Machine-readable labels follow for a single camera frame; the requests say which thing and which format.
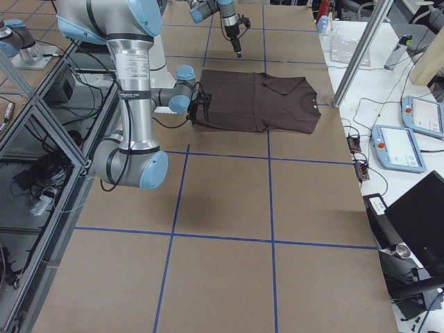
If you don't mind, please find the red cylinder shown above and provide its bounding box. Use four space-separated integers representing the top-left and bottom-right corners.
318 0 330 17

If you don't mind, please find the black box with label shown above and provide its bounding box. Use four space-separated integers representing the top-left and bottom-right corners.
363 194 402 250

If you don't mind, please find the metal cylinder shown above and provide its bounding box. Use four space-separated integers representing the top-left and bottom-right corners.
387 243 411 259

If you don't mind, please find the black power adapter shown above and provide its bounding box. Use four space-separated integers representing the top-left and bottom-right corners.
44 73 75 103

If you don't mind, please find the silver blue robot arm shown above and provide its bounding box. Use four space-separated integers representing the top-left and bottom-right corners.
57 1 198 189
187 0 250 58

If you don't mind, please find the near teach pendant tablet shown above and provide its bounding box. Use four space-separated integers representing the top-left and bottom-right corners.
371 125 427 173

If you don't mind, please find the brown paper table cover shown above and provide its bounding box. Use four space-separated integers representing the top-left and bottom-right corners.
33 3 397 332

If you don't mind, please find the silver handheld device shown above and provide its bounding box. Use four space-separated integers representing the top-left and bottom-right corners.
384 35 413 71

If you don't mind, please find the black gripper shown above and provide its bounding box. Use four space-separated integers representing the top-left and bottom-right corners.
222 14 250 58
186 92 212 122

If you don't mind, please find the far teach pendant tablet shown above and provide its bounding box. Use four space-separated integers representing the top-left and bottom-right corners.
401 96 443 139

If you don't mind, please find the teach pendant tablet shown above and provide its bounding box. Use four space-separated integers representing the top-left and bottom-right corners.
371 125 427 173
401 96 443 139

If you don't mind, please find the dark brown t-shirt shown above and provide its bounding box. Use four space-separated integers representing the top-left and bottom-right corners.
194 69 321 134

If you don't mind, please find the orange black terminal block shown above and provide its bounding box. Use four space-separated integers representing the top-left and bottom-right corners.
347 135 362 153

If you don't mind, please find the wooden board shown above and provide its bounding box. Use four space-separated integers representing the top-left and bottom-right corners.
409 28 443 85

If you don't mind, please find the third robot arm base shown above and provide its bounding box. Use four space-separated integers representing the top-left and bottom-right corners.
1 19 53 69

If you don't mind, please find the clear plastic sheet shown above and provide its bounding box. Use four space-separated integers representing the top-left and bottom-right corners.
327 33 361 68

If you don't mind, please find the aluminium frame post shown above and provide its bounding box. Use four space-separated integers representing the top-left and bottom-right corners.
332 0 394 108

